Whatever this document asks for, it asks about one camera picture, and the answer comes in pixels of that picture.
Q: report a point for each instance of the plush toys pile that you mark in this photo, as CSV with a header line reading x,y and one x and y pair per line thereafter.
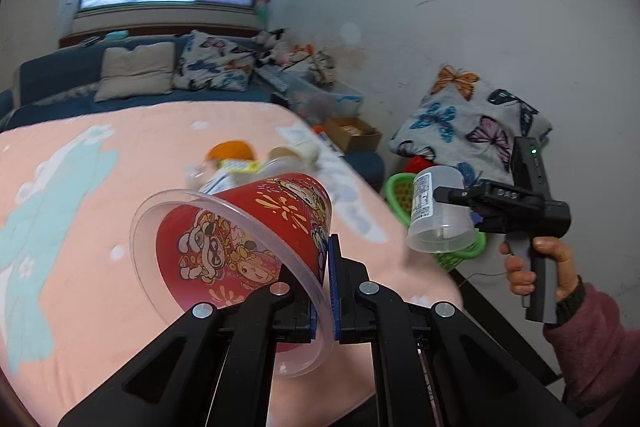
x,y
277,52

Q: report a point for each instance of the cardboard box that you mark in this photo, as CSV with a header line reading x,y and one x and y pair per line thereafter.
x,y
352,135

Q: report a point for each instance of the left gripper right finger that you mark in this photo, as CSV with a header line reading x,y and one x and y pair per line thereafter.
x,y
433,366

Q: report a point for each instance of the butterfly pillow on sofa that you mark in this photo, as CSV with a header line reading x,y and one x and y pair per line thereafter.
x,y
213,63

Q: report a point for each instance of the white paper cup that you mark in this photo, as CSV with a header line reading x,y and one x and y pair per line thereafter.
x,y
306,151

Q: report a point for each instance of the pink blanket table cover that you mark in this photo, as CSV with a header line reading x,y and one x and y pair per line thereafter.
x,y
95,307

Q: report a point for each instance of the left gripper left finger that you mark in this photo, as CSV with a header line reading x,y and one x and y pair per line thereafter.
x,y
195,372

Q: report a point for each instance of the clear plastic labelled cup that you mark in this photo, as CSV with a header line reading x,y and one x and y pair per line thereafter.
x,y
437,227

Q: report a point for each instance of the butterfly quilt bundle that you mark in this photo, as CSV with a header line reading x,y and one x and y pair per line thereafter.
x,y
464,122

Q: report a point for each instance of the blue sofa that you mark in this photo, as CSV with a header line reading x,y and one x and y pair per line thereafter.
x,y
63,85

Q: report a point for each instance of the clear storage bin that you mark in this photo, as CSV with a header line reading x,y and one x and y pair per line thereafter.
x,y
316,104

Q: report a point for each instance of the person's right hand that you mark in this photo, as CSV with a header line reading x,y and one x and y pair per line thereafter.
x,y
552,256

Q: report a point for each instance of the green plastic basket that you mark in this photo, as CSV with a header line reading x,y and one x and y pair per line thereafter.
x,y
398,195

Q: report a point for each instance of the red instant noodle bowl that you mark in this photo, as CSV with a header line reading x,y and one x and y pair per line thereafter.
x,y
191,247

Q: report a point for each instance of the beige cushion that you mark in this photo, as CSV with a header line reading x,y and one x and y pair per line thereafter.
x,y
144,70

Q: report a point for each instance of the orange peel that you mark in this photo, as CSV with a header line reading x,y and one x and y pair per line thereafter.
x,y
234,149

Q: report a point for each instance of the clear bottle yellow label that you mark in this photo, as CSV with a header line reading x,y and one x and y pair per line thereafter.
x,y
215,176

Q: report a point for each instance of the red plastic stool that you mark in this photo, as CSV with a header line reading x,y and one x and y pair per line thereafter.
x,y
417,163

